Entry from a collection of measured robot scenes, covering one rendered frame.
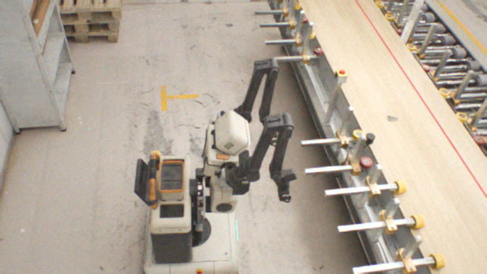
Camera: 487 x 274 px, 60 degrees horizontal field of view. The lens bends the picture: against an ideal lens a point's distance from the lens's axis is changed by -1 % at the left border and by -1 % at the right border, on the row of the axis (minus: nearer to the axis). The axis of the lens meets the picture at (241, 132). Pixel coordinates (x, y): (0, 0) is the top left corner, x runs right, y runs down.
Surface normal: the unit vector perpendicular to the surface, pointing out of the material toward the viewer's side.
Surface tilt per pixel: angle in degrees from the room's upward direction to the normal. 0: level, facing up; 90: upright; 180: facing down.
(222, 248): 0
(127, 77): 0
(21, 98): 90
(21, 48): 90
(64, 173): 0
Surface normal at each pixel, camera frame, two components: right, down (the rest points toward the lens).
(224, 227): 0.07, -0.69
